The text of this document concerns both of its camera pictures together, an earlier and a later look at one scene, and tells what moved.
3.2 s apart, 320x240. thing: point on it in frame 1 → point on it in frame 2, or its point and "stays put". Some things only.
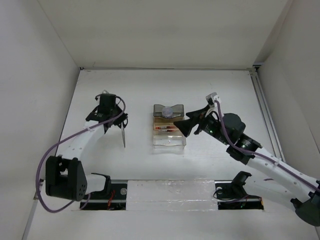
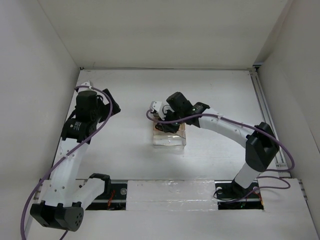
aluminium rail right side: x=253 y=71 stays put
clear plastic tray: x=168 y=139 stays put
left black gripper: x=120 y=120 → x=106 y=108
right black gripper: x=186 y=126 → x=166 y=116
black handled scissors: x=123 y=125 → x=169 y=127
